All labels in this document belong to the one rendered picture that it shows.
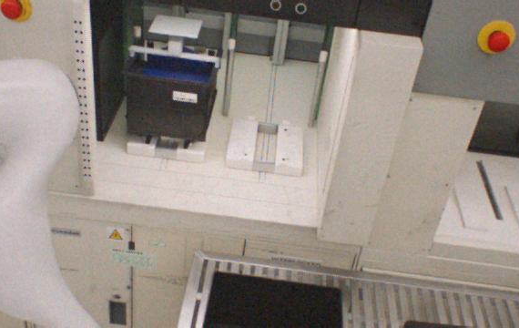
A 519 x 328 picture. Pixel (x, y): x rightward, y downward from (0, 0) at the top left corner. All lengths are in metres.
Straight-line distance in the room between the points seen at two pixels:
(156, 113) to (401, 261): 0.74
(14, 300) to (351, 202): 0.86
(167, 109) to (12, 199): 0.92
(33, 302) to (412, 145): 0.91
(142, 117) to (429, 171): 0.74
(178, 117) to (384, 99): 0.59
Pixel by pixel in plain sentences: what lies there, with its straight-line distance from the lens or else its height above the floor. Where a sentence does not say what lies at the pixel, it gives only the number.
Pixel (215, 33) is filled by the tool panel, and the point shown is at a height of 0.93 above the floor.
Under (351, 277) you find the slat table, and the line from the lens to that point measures 1.67.
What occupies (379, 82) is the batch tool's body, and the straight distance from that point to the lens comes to 1.34.
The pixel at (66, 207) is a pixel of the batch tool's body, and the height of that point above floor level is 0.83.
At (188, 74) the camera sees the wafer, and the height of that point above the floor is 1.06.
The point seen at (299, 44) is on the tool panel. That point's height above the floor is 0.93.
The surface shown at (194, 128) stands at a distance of 1.71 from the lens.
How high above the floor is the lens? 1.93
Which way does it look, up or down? 36 degrees down
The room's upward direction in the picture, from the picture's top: 8 degrees clockwise
